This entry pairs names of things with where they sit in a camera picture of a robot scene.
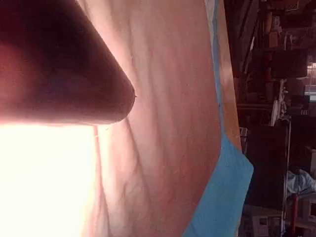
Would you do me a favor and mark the tissue pad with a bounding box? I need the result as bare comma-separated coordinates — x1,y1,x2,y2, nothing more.
0,0,223,237

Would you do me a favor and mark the blue-green cloth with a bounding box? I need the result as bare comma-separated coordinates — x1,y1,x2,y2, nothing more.
182,0,255,237

